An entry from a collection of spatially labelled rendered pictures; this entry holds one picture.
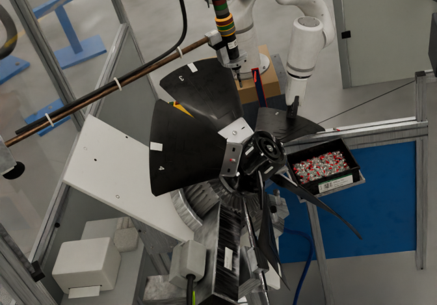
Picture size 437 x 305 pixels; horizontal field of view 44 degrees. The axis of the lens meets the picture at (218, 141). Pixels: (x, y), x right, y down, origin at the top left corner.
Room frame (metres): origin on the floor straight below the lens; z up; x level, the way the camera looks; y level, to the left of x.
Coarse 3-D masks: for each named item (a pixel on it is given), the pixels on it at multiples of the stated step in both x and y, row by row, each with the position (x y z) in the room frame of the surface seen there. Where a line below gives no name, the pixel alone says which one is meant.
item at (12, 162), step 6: (0, 138) 0.97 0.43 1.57; (0, 144) 0.96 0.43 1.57; (0, 150) 0.96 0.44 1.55; (6, 150) 0.96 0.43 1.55; (0, 156) 0.95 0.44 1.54; (6, 156) 0.96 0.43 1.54; (12, 156) 0.98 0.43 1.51; (0, 162) 0.95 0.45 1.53; (6, 162) 0.95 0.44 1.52; (12, 162) 0.96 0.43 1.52; (0, 168) 0.95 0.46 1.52; (6, 168) 0.95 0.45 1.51
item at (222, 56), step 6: (210, 36) 1.17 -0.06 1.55; (216, 36) 1.17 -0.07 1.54; (210, 42) 1.17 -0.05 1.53; (216, 42) 1.17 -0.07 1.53; (222, 42) 1.17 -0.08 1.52; (216, 48) 1.16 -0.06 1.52; (222, 48) 1.17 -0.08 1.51; (222, 54) 1.17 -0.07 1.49; (240, 54) 1.19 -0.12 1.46; (246, 54) 1.19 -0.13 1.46; (222, 60) 1.17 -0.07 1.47; (228, 60) 1.17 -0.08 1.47; (234, 60) 1.17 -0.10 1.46; (240, 60) 1.16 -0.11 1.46; (228, 66) 1.17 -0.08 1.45; (234, 66) 1.16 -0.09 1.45
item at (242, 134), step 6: (240, 120) 1.20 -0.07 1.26; (228, 126) 1.19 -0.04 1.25; (234, 126) 1.19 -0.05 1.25; (240, 126) 1.19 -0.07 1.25; (246, 126) 1.18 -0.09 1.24; (222, 132) 1.19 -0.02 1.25; (228, 132) 1.18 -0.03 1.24; (240, 132) 1.17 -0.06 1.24; (246, 132) 1.17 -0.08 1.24; (252, 132) 1.16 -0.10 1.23; (228, 138) 1.17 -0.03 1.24; (234, 138) 1.16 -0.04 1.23; (240, 138) 1.16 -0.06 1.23; (246, 138) 1.15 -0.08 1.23
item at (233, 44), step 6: (222, 36) 1.18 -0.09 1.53; (228, 36) 1.18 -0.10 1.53; (234, 36) 1.18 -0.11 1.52; (228, 42) 1.18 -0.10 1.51; (234, 42) 1.18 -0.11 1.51; (228, 48) 1.18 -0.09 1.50; (234, 48) 1.18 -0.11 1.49; (228, 54) 1.18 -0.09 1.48; (234, 54) 1.18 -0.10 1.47; (240, 66) 1.19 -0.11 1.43
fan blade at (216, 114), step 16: (208, 64) 1.38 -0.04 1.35; (176, 80) 1.34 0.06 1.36; (192, 80) 1.33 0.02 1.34; (208, 80) 1.33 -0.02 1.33; (224, 80) 1.33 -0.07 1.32; (176, 96) 1.30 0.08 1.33; (192, 96) 1.29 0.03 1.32; (208, 96) 1.28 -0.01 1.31; (224, 96) 1.27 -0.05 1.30; (192, 112) 1.25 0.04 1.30; (208, 112) 1.24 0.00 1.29; (224, 112) 1.23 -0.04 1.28; (240, 112) 1.22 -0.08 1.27
